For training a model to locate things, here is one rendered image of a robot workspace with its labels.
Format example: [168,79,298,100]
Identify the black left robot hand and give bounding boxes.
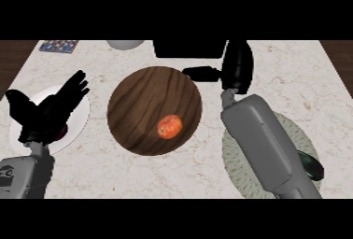
[5,69,92,147]

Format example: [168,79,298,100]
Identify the oval brown wooden board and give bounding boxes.
[107,65,205,157]

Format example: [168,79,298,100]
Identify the black appliance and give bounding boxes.
[153,39,230,60]

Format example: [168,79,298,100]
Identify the grey bowl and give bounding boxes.
[106,39,147,51]

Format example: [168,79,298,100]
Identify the round pale green placemat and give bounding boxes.
[221,110,324,200]

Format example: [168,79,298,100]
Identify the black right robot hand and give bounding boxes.
[182,39,256,95]

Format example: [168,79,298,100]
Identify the dark green vegetable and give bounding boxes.
[296,149,326,182]

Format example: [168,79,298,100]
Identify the dark red fruit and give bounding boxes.
[55,124,72,142]

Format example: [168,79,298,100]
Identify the white plate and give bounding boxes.
[10,84,94,157]

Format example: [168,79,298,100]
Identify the orange squash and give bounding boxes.
[156,114,185,141]

